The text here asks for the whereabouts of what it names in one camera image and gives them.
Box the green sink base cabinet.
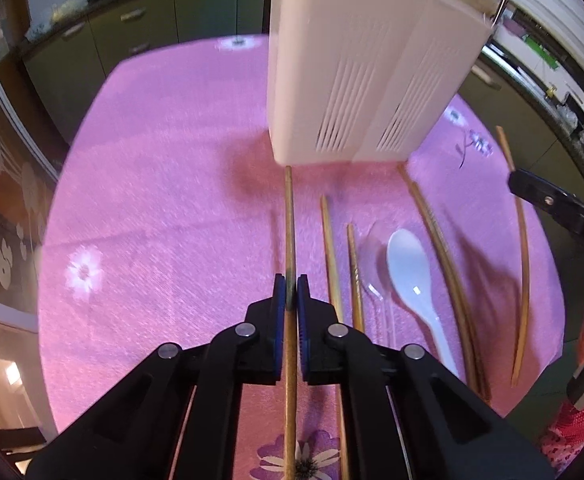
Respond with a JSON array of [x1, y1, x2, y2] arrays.
[[459, 42, 584, 221]]

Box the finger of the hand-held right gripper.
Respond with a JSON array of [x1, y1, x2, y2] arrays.
[[508, 169, 584, 234]]

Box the green stove base cabinet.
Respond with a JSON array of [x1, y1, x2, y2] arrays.
[[22, 0, 271, 146]]

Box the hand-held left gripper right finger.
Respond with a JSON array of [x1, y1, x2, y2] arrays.
[[297, 274, 555, 480]]

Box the wooden chopstick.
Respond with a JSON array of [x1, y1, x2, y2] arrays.
[[398, 164, 483, 397], [347, 223, 366, 333], [409, 180, 493, 405], [320, 195, 351, 480], [494, 126, 531, 387], [284, 166, 299, 480]]

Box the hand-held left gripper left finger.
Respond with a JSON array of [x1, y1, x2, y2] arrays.
[[24, 274, 287, 480]]

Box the floral glass sliding door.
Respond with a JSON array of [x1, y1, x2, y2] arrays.
[[0, 0, 73, 321]]

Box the green plastic box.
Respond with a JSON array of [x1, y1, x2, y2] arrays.
[[523, 34, 558, 70]]

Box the white window blind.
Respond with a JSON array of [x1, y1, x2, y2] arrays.
[[476, 0, 584, 111]]

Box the clear plastic spoon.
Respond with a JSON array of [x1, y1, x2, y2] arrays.
[[359, 232, 397, 351]]

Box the white slotted utensil holder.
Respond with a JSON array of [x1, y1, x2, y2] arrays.
[[266, 0, 495, 167]]

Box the white plastic spoon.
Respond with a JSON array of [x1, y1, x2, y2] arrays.
[[387, 228, 460, 378]]

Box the pink patterned clothing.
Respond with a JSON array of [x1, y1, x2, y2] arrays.
[[539, 400, 584, 461]]

